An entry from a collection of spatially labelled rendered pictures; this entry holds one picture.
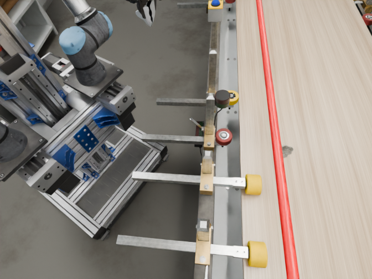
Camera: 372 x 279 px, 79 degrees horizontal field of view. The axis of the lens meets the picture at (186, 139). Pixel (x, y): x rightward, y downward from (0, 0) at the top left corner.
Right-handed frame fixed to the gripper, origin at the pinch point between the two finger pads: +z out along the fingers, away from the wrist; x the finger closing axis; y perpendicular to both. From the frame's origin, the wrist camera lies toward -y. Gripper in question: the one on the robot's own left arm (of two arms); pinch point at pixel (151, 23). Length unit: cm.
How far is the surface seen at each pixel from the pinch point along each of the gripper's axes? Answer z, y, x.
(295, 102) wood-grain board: 41, -60, -30
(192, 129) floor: 132, 12, -36
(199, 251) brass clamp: 35, -56, 55
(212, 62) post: 21.1, -19.6, -14.2
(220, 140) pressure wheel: 41, -39, 10
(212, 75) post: 29.2, -20.0, -14.4
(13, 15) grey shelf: 80, 252, -34
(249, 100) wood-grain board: 41, -40, -20
